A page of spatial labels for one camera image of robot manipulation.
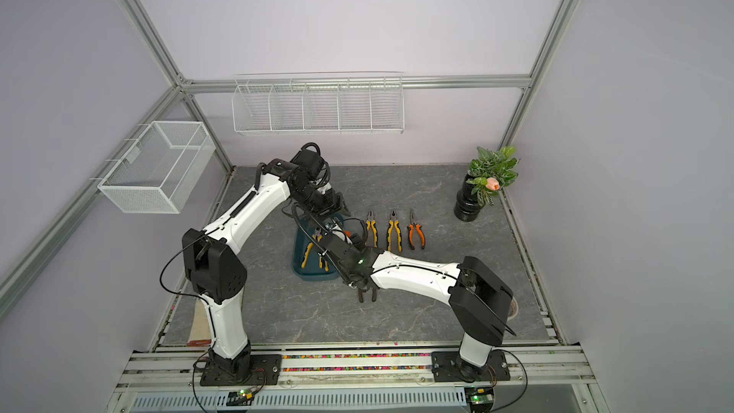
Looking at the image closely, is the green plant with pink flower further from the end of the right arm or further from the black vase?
the end of the right arm

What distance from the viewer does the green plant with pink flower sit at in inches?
32.1

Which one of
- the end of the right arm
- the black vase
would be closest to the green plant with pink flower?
the black vase
